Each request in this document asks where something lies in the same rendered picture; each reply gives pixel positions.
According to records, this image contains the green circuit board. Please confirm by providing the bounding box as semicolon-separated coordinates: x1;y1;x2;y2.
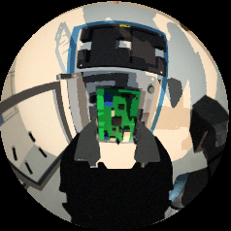
97;88;141;142

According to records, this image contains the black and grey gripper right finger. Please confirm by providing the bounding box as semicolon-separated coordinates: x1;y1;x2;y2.
134;118;174;191

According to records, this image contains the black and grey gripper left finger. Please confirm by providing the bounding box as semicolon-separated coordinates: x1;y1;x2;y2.
59;116;101;193

